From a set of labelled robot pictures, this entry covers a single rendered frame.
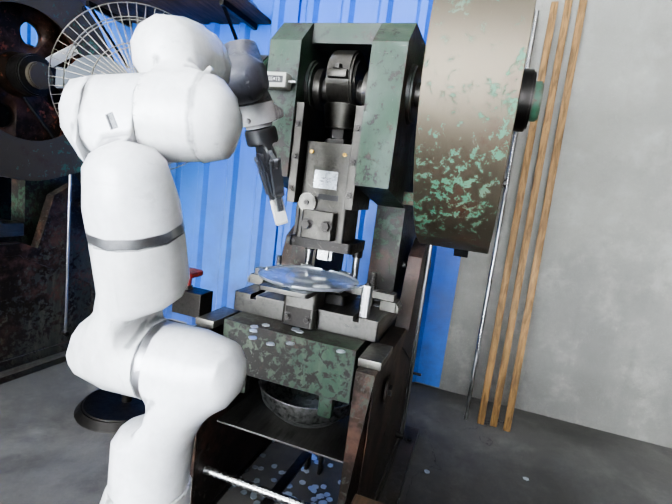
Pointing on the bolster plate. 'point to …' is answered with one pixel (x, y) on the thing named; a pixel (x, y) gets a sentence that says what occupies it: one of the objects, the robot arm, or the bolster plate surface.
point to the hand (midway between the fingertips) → (278, 210)
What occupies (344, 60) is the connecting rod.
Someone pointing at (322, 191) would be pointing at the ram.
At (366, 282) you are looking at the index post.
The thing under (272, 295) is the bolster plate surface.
